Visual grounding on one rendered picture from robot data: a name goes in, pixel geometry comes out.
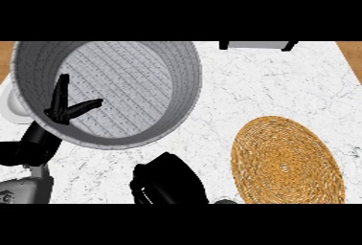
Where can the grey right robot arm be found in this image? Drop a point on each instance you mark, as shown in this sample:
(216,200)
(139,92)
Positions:
(225,201)

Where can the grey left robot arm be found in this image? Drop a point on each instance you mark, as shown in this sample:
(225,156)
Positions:
(25,189)

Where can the white plate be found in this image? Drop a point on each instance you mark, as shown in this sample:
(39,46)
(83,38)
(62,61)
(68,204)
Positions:
(11,106)

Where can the round orange woven placemat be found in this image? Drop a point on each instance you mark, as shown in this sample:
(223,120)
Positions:
(286,161)

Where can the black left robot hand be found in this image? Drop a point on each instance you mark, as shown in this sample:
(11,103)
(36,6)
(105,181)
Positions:
(37,145)

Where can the large grey woven basket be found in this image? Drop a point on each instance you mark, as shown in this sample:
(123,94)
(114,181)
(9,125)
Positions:
(127,83)

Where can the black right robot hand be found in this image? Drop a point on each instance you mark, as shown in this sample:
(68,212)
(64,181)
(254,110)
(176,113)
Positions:
(167,180)

